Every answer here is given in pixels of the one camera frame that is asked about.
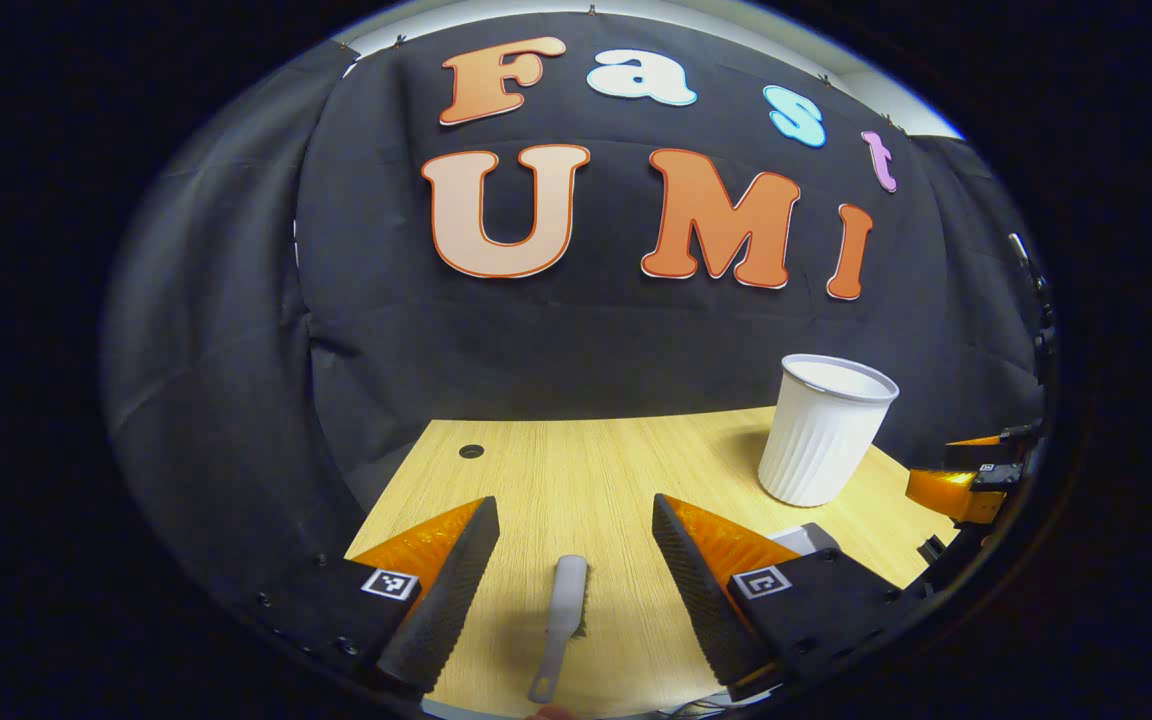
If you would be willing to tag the white ribbed garbage bin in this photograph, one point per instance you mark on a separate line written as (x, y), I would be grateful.
(821, 440)

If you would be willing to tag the wooden desktop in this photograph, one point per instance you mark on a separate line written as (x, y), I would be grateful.
(586, 480)

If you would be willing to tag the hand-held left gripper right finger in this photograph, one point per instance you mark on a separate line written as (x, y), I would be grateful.
(701, 590)

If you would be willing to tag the grey dustpan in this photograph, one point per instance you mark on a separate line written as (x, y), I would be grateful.
(804, 540)

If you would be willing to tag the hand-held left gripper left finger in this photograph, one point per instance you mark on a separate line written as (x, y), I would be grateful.
(451, 590)

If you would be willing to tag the small grey broom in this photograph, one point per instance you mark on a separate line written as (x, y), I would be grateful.
(564, 600)

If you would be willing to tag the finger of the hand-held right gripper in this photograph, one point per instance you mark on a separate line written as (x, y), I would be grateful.
(996, 445)
(951, 490)

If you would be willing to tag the black desk clamp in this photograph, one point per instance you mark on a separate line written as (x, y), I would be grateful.
(932, 549)

